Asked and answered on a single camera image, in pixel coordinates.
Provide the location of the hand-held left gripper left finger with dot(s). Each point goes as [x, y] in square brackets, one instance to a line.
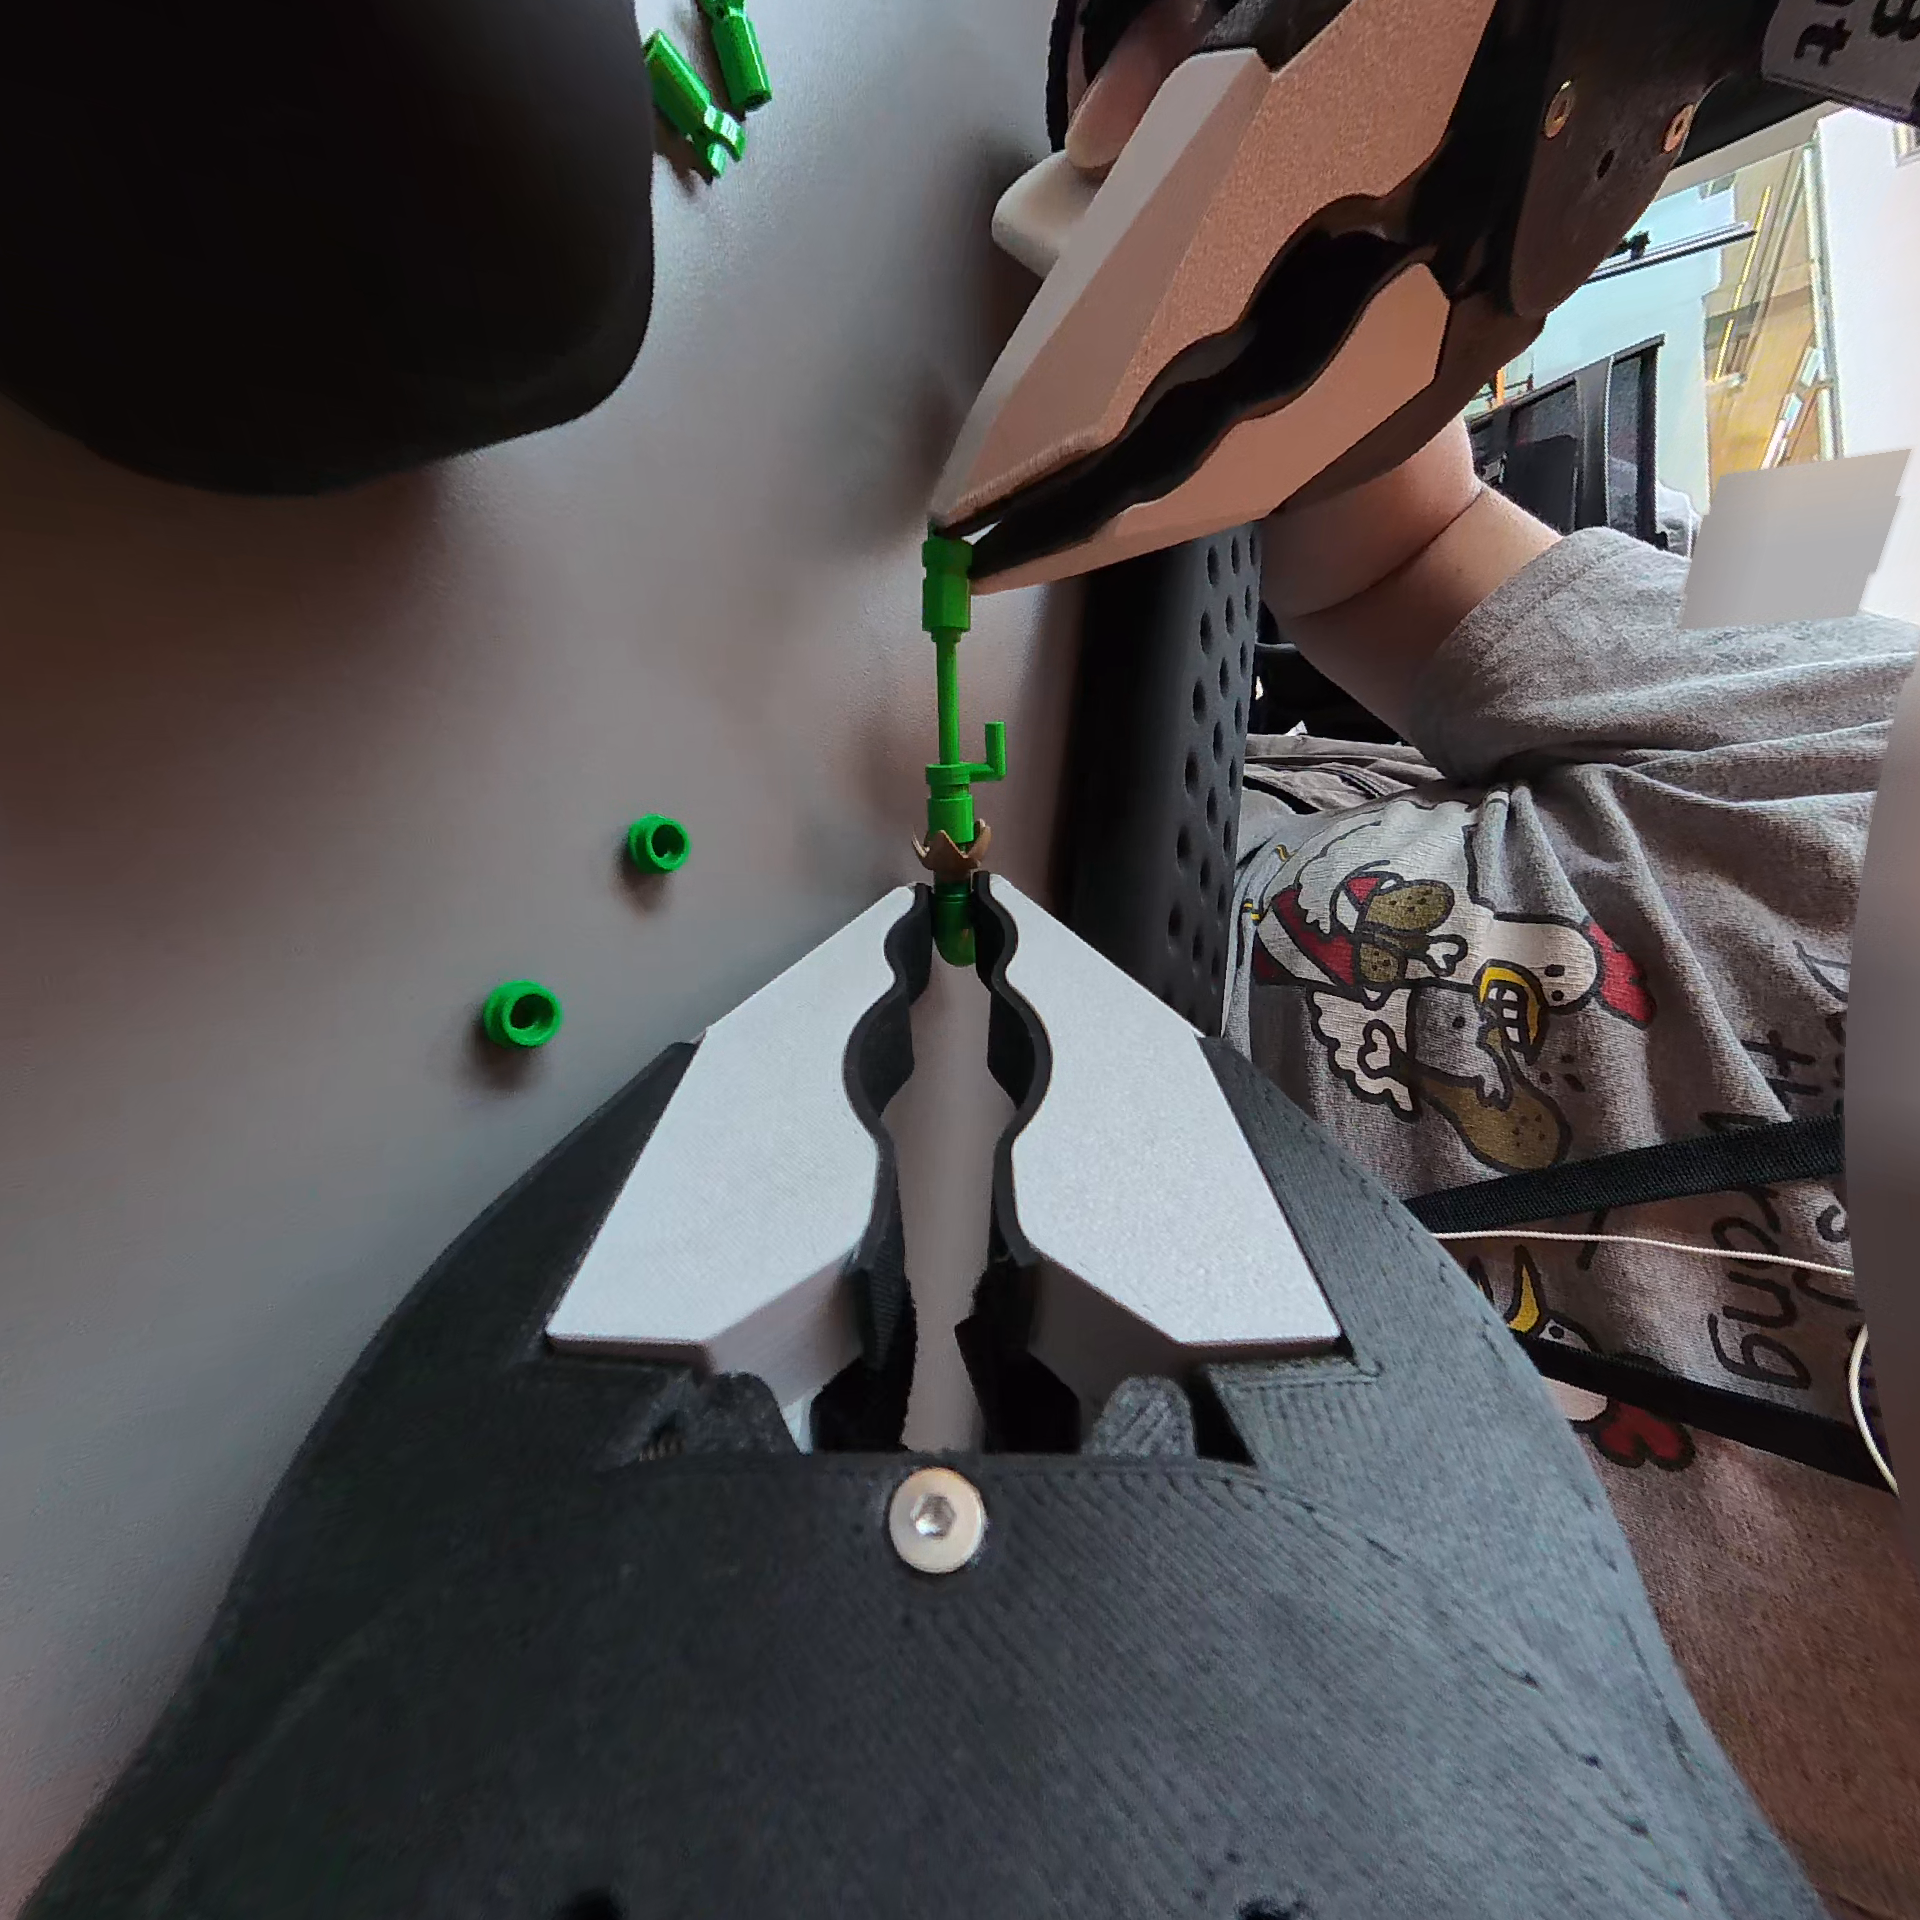
[734, 1185]

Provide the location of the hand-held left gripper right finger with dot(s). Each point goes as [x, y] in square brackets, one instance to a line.
[1172, 1185]

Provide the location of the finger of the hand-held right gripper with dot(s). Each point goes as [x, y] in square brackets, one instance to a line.
[1320, 405]
[1200, 224]

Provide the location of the green lego cylinder piece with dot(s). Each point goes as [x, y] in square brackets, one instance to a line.
[944, 585]

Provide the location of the green lego stem assembly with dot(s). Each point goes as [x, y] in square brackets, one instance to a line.
[955, 781]

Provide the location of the person's right forearm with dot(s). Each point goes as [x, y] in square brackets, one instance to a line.
[1395, 540]

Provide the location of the green round lego stud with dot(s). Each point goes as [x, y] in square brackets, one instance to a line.
[523, 1016]
[658, 844]

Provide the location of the green lego clip piece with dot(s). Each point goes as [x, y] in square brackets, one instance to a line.
[692, 102]
[734, 44]

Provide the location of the person's right hand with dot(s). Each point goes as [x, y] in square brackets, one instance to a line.
[1126, 90]

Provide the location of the black mesh chair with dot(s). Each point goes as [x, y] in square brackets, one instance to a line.
[1589, 452]

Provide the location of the perforated dark metal panel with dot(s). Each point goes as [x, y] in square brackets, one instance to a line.
[1172, 781]

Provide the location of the person in grey t-shirt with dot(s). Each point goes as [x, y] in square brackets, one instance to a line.
[1576, 840]

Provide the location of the person's beige shorts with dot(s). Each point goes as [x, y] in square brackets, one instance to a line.
[1740, 1680]

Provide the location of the black rounded object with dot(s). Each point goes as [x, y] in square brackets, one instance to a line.
[301, 224]

